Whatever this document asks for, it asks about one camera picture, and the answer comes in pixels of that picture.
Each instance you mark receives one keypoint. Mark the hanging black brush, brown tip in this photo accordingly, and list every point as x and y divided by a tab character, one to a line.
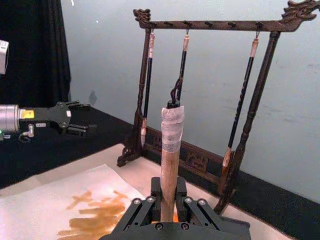
243	92

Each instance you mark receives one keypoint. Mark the black table cloth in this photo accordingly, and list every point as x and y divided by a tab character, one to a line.
50	155

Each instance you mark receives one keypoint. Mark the white paper with brown strokes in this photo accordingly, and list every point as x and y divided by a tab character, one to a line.
45	197

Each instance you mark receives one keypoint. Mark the hanging black brush, white tip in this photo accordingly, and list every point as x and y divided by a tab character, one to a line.
147	87

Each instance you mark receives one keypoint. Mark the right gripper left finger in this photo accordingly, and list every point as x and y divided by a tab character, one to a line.
156	200

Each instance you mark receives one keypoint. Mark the wooden brush with white tape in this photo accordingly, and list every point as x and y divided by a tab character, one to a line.
170	160

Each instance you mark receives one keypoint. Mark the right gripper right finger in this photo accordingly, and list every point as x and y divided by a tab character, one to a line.
181	200

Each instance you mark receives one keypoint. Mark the black curtain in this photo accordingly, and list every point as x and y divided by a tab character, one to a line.
32	50

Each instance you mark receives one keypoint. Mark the dark carved wooden brush rack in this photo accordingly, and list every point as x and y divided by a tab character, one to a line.
260	100

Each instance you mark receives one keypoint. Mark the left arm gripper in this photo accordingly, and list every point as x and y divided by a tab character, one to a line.
53	116

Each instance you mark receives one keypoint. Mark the hanging black brush, cream cap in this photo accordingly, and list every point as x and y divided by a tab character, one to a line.
183	65

